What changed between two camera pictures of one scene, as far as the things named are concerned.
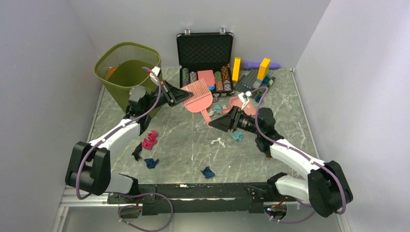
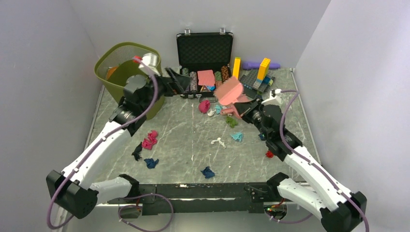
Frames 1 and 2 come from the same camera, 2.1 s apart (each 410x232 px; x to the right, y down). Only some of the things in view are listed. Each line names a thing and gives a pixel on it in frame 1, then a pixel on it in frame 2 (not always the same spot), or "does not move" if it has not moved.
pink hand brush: [201, 100] → [229, 91]
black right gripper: [228, 122] → [244, 108]
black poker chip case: [197, 51] does not move
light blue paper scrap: [218, 108] does not move
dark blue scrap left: [151, 164] does not move
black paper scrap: [137, 152] does not move
